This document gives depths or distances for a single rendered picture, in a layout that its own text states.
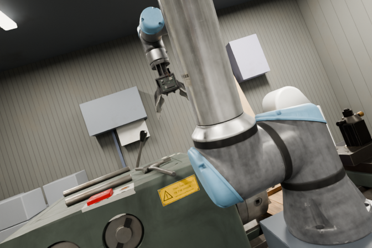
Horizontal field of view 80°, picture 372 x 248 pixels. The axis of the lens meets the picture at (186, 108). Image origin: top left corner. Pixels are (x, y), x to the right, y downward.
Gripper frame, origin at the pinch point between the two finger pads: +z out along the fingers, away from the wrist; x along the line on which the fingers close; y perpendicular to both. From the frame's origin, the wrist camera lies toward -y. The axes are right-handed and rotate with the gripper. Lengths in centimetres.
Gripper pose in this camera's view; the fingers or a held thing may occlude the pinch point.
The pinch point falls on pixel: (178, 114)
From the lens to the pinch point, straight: 83.4
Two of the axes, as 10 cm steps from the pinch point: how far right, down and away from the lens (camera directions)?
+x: 9.4, -3.4, 0.3
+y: 0.1, -0.8, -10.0
